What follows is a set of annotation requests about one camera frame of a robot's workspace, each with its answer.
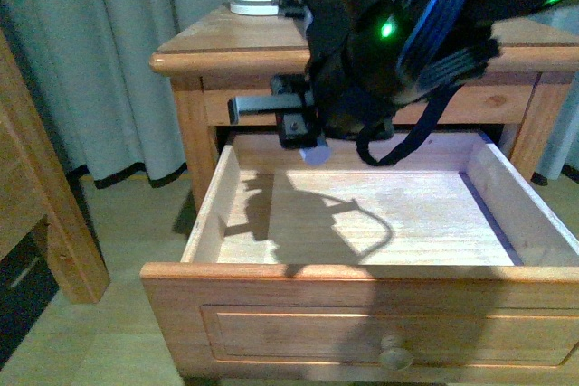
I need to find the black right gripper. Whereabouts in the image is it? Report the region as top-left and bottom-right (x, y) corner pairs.
(271, 0), (498, 149)

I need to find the wooden drawer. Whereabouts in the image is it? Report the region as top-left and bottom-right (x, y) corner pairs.
(140, 133), (578, 385)

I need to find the drawer knob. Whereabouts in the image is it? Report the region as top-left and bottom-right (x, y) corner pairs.
(379, 335), (413, 371)

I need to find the wooden nightstand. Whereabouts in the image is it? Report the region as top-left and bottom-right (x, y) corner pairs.
(149, 6), (578, 204)

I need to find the grey curtain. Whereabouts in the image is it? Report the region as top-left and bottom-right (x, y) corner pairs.
(1, 0), (567, 179)

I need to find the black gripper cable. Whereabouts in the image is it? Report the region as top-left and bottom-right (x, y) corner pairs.
(355, 87), (460, 167)

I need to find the wooden bed frame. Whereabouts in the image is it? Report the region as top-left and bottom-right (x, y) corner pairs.
(1, 40), (110, 304)

